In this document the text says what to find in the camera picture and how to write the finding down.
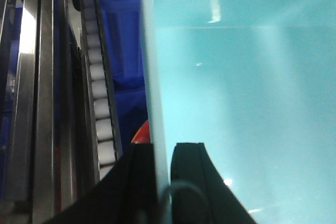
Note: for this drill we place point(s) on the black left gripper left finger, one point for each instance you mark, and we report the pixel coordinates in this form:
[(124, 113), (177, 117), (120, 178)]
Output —
[(127, 193)]

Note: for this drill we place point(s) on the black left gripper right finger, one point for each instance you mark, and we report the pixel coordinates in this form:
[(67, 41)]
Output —
[(206, 198)]

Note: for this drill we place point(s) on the light blue plastic bin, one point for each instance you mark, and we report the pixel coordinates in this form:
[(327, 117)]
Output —
[(254, 80)]

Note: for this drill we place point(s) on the white roller track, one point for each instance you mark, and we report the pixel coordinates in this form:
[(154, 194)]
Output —
[(102, 112)]

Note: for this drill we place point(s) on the red printed snack bag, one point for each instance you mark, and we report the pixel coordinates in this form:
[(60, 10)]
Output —
[(142, 136)]

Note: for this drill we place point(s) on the dark blue crate lower middle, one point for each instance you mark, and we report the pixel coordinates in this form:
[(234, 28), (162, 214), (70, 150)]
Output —
[(121, 20)]

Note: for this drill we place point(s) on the stainless steel shelf rail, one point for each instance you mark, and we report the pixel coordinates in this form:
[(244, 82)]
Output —
[(38, 167)]

